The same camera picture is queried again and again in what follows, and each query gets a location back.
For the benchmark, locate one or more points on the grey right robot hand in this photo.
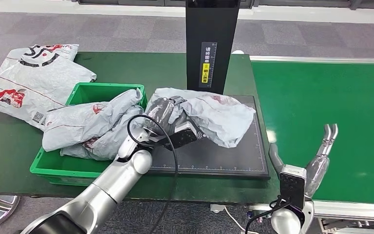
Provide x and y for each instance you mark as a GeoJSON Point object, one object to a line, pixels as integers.
{"type": "Point", "coordinates": [316, 168]}

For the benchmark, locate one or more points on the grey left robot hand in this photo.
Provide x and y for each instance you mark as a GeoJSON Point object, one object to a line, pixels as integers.
{"type": "Point", "coordinates": [164, 114]}

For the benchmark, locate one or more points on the wrinkled grey parcel bag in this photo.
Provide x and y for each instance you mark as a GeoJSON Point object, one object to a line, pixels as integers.
{"type": "Point", "coordinates": [222, 119]}

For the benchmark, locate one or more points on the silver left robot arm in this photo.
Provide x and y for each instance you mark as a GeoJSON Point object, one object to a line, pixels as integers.
{"type": "Point", "coordinates": [109, 187]}

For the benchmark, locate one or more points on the green conveyor belt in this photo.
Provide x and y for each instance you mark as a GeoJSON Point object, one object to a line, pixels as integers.
{"type": "Point", "coordinates": [335, 103]}

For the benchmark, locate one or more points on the black inbound scanner machine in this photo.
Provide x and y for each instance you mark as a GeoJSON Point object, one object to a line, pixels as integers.
{"type": "Point", "coordinates": [212, 32]}

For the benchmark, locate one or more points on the black label with yellow mark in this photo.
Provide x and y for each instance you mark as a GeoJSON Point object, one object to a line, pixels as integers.
{"type": "Point", "coordinates": [208, 55]}

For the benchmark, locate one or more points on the green plastic crate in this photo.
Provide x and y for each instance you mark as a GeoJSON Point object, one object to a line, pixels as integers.
{"type": "Point", "coordinates": [93, 92]}

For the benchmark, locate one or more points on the small white round object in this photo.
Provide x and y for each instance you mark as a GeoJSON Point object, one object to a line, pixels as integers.
{"type": "Point", "coordinates": [238, 52]}

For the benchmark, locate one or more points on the large white bag red print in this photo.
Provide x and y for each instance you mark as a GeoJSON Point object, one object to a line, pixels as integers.
{"type": "Point", "coordinates": [38, 84]}

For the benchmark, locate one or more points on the white bag black face print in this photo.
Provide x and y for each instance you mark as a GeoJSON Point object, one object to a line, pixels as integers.
{"type": "Point", "coordinates": [48, 52]}

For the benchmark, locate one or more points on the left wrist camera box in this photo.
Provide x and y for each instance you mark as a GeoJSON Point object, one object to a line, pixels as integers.
{"type": "Point", "coordinates": [187, 135]}

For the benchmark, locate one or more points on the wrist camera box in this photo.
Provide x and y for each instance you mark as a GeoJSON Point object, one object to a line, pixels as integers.
{"type": "Point", "coordinates": [291, 187]}
{"type": "Point", "coordinates": [187, 135]}

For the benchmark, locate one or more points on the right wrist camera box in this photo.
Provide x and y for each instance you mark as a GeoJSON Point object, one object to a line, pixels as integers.
{"type": "Point", "coordinates": [291, 187]}

